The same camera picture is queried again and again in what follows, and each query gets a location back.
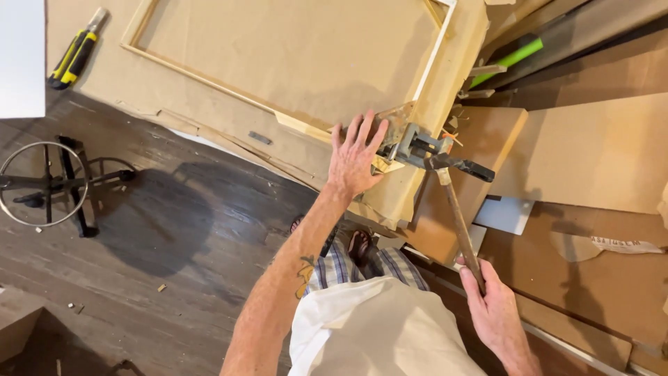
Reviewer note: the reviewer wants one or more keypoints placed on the person's right hand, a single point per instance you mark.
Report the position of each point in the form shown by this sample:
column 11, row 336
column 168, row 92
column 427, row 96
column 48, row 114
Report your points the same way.
column 490, row 313

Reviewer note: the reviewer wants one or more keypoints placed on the brown fibreboard panel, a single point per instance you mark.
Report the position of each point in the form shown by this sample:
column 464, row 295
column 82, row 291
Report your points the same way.
column 488, row 136

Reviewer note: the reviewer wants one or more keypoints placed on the small wood offcut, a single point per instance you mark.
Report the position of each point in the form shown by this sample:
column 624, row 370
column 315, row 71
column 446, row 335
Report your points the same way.
column 477, row 94
column 488, row 70

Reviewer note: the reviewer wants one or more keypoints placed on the dark long bar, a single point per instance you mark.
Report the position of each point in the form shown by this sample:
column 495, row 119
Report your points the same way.
column 579, row 29

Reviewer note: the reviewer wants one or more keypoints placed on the brown cardboard box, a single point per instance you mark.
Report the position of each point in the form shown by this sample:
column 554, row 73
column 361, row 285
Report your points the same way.
column 15, row 329

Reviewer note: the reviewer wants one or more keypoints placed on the person's white shirt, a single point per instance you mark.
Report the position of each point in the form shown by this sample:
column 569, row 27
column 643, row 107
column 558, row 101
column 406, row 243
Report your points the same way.
column 375, row 329

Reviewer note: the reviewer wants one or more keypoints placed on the person's sandalled foot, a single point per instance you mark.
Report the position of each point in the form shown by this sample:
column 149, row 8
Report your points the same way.
column 360, row 245

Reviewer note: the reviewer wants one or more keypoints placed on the small grey metal blade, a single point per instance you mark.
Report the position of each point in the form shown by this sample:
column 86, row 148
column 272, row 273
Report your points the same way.
column 260, row 138

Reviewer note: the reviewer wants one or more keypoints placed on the person's left hand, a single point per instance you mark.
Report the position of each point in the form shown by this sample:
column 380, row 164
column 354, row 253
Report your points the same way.
column 352, row 167

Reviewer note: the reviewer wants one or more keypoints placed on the torn printed paper strip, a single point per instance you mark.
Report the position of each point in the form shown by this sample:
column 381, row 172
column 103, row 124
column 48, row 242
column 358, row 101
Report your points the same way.
column 626, row 245

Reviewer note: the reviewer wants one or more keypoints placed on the yellow black utility knife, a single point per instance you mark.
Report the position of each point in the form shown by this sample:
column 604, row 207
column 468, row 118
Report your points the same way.
column 75, row 55

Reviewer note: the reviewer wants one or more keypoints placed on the metal corner clamp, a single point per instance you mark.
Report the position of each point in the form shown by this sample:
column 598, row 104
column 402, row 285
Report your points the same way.
column 408, row 141

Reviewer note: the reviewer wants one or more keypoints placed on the white board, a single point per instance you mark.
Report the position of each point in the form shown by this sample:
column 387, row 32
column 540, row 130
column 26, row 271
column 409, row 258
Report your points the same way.
column 21, row 57

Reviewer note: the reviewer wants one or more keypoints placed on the large pale cardboard sheet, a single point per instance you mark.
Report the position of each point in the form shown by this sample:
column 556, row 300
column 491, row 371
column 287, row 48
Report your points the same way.
column 589, row 151

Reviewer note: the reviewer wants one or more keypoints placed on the light wooden picture frame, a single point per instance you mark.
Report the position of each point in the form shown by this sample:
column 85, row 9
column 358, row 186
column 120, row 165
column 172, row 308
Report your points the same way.
column 300, row 128

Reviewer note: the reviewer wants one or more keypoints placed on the person's plaid shorts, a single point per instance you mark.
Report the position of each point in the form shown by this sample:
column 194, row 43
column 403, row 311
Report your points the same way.
column 334, row 269

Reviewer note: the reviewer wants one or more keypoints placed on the brown cardboard sheet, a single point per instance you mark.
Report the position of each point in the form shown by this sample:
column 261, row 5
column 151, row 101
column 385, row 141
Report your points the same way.
column 574, row 297

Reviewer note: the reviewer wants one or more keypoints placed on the small white card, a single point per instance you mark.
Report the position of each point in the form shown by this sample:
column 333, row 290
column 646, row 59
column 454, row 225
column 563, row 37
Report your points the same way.
column 503, row 215

